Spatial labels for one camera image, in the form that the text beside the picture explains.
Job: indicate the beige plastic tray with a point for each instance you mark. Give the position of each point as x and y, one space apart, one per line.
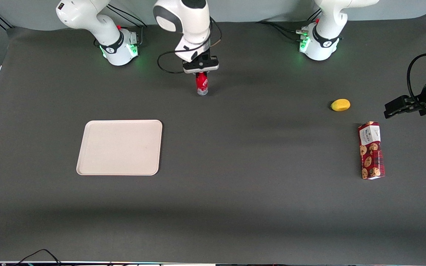
120 147

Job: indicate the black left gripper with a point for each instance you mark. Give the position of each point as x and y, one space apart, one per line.
425 99

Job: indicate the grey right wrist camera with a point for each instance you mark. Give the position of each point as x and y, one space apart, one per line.
200 67

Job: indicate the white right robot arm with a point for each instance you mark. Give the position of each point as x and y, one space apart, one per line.
183 22

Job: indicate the dark grey table mat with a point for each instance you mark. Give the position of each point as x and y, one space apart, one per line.
235 203

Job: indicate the yellow lemon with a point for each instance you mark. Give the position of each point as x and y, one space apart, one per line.
340 105

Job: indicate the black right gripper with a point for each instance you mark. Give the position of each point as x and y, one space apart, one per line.
204 58

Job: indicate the red coke bottle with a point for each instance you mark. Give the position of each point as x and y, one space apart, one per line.
202 85

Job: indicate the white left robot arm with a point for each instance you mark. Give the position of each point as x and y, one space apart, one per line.
325 37

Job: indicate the red cookie box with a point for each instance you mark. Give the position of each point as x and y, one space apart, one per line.
371 151

